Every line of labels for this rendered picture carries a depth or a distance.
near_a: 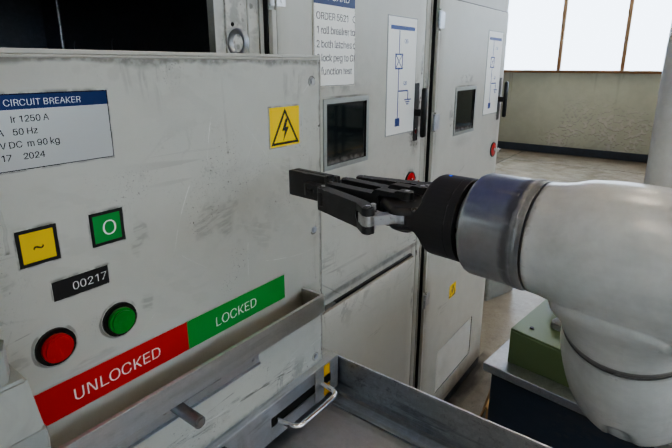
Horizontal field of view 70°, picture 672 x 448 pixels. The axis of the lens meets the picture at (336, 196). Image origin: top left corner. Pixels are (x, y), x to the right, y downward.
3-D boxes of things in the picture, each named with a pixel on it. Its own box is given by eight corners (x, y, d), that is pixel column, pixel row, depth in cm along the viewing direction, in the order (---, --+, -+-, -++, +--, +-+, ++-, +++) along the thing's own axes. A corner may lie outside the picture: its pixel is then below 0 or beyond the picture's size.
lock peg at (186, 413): (210, 426, 52) (207, 395, 51) (193, 438, 51) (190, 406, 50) (175, 402, 56) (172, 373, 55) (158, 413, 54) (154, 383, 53)
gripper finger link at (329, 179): (416, 229, 46) (408, 233, 45) (330, 208, 54) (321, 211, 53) (417, 190, 45) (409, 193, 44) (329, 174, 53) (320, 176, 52)
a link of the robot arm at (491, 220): (556, 271, 43) (493, 254, 47) (568, 171, 40) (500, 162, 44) (512, 309, 36) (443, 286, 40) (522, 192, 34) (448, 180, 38)
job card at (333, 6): (356, 85, 112) (357, -12, 107) (315, 87, 101) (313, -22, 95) (353, 85, 113) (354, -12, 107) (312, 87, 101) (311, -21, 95)
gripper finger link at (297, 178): (336, 203, 54) (331, 204, 53) (294, 192, 58) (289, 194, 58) (335, 177, 53) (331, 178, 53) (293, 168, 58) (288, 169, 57)
